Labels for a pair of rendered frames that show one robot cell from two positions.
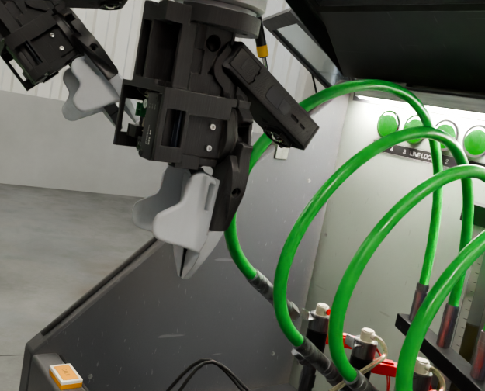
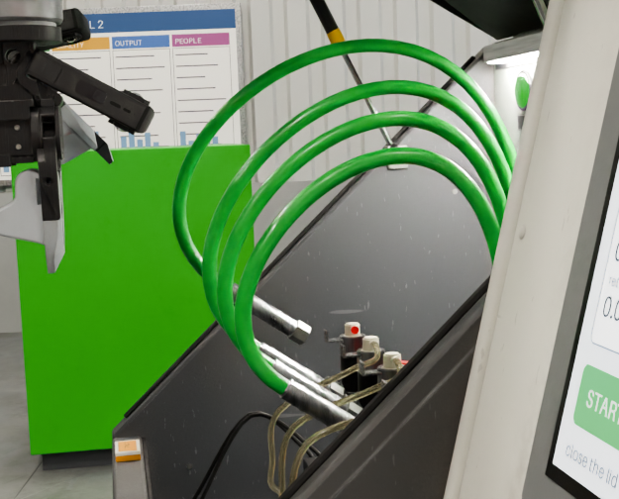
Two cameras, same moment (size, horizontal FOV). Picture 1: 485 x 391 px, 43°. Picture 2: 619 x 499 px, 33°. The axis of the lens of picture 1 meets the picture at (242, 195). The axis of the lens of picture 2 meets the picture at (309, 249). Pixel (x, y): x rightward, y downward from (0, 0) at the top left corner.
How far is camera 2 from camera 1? 0.63 m
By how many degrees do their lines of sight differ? 27
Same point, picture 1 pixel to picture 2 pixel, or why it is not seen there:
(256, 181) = (367, 203)
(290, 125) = (112, 111)
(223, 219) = (51, 208)
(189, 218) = (25, 213)
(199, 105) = not seen: outside the picture
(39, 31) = not seen: outside the picture
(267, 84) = (73, 79)
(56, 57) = not seen: hidden behind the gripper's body
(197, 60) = (2, 73)
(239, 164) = (44, 155)
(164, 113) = not seen: outside the picture
